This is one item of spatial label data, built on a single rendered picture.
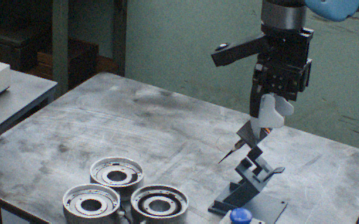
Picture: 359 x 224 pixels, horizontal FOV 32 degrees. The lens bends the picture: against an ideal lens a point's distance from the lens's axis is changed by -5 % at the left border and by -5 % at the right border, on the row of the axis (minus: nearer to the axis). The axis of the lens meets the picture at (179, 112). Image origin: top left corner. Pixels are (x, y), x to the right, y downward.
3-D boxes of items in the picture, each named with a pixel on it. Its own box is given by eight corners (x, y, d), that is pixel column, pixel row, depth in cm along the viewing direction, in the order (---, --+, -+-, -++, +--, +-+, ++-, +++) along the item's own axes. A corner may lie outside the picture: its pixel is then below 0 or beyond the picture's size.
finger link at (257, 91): (255, 120, 108) (262, 71, 105) (246, 118, 108) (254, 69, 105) (264, 113, 112) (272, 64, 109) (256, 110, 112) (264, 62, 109)
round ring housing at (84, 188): (57, 230, 112) (56, 212, 110) (71, 197, 122) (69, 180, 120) (113, 239, 112) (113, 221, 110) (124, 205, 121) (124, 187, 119)
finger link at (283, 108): (287, 138, 114) (292, 94, 109) (257, 129, 116) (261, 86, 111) (293, 130, 116) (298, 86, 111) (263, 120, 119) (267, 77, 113)
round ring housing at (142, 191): (150, 195, 124) (151, 177, 123) (197, 214, 120) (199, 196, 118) (119, 221, 116) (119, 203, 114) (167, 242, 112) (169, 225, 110)
